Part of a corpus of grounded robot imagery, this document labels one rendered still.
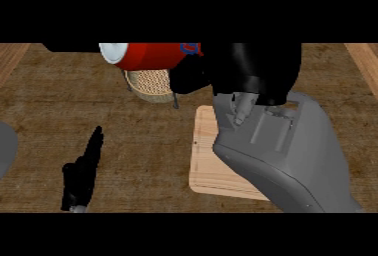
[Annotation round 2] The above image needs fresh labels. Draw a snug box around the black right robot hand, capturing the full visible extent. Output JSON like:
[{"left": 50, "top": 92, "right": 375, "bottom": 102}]
[{"left": 168, "top": 42, "right": 302, "bottom": 107}]

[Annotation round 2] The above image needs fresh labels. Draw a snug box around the red can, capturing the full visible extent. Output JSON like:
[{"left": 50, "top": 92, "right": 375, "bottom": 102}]
[{"left": 97, "top": 42, "right": 205, "bottom": 72}]

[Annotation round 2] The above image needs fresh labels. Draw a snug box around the wicker tiered basket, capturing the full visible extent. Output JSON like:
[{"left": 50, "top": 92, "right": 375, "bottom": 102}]
[{"left": 121, "top": 67, "right": 180, "bottom": 110}]

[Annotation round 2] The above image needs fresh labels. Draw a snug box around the wooden cutting board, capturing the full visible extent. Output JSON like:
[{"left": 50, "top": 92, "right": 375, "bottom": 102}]
[{"left": 187, "top": 104, "right": 270, "bottom": 202}]

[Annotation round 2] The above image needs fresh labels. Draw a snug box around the black flat object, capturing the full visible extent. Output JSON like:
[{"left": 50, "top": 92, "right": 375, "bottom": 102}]
[{"left": 41, "top": 42, "right": 103, "bottom": 53}]

